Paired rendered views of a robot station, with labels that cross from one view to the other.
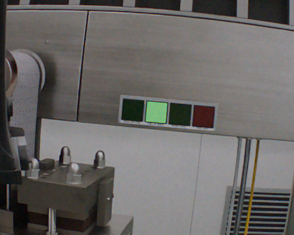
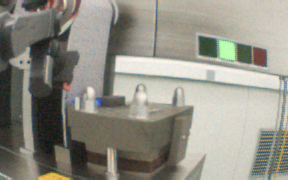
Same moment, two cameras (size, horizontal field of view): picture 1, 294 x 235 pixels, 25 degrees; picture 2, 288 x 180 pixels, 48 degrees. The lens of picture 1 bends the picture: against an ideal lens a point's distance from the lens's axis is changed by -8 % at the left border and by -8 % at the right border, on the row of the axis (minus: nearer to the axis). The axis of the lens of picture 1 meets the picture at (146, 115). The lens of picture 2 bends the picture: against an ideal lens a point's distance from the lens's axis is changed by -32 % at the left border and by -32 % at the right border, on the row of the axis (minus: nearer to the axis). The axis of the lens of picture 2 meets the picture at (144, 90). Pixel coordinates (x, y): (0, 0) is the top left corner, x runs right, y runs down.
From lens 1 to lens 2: 0.73 m
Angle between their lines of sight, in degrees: 10
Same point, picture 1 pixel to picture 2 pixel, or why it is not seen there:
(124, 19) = not seen: outside the picture
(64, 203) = (124, 142)
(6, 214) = (63, 151)
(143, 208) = (212, 148)
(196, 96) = (253, 39)
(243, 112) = (284, 56)
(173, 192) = (231, 135)
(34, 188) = (88, 123)
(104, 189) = (179, 127)
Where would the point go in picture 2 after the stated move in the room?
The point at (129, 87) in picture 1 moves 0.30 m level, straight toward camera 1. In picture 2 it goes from (202, 26) to (200, 12)
